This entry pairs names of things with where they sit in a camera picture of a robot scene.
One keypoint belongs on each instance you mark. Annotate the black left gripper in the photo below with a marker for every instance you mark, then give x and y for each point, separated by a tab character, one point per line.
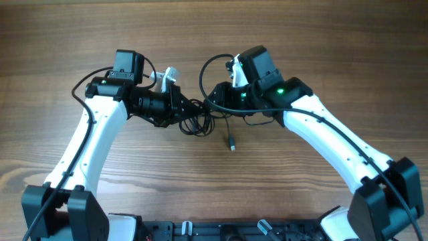
175	104

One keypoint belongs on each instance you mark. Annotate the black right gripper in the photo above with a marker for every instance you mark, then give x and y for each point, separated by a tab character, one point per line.
221	97

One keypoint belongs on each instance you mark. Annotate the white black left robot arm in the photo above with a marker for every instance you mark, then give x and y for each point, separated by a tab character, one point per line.
65	206

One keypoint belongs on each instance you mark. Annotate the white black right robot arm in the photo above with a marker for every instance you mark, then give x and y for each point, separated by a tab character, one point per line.
386	194

